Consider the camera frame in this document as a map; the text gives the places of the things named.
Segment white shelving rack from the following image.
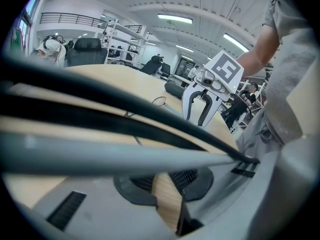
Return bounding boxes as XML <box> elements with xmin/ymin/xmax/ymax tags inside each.
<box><xmin>103</xmin><ymin>18</ymin><xmax>149</xmax><ymax>68</ymax></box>

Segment reclined black office chair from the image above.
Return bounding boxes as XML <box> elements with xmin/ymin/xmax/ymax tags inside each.
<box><xmin>139</xmin><ymin>54</ymin><xmax>165</xmax><ymax>76</ymax></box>

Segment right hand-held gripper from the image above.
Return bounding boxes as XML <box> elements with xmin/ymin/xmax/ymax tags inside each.
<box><xmin>181</xmin><ymin>50</ymin><xmax>245</xmax><ymax>129</ymax></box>

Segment black balcony railing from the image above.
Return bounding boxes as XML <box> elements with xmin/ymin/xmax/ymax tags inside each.
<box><xmin>39</xmin><ymin>12</ymin><xmax>108</xmax><ymax>27</ymax></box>

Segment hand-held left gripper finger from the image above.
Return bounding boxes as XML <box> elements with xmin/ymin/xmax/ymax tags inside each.
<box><xmin>32</xmin><ymin>162</ymin><xmax>262</xmax><ymax>237</ymax></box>
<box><xmin>0</xmin><ymin>56</ymin><xmax>261</xmax><ymax>176</ymax></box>

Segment green hanging clothes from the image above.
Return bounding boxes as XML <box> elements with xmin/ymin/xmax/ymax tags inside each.
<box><xmin>11</xmin><ymin>28</ymin><xmax>24</xmax><ymax>50</ymax></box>

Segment person's right forearm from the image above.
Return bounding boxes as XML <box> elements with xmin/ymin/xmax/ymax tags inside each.
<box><xmin>236</xmin><ymin>23</ymin><xmax>281</xmax><ymax>79</ymax></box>

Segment black mesh office chair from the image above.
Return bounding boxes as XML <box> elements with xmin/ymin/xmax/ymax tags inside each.
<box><xmin>66</xmin><ymin>37</ymin><xmax>109</xmax><ymax>68</ymax></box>

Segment long ceiling lamp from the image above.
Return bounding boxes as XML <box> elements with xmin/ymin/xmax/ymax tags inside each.
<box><xmin>223</xmin><ymin>33</ymin><xmax>251</xmax><ymax>53</ymax></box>
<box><xmin>175</xmin><ymin>43</ymin><xmax>195</xmax><ymax>53</ymax></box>
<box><xmin>157</xmin><ymin>13</ymin><xmax>194</xmax><ymax>25</ymax></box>

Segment person's gray shirt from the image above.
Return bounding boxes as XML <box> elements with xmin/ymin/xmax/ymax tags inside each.
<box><xmin>236</xmin><ymin>0</ymin><xmax>317</xmax><ymax>157</ymax></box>

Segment eyeglasses with thin frame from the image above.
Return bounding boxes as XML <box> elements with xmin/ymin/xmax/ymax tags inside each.
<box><xmin>124</xmin><ymin>96</ymin><xmax>181</xmax><ymax>146</ymax></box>

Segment black glasses case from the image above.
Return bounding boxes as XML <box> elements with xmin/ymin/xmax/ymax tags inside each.
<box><xmin>164</xmin><ymin>80</ymin><xmax>187</xmax><ymax>100</ymax></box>

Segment black-framed window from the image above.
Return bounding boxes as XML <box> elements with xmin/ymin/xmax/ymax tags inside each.
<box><xmin>19</xmin><ymin>0</ymin><xmax>38</xmax><ymax>35</ymax></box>

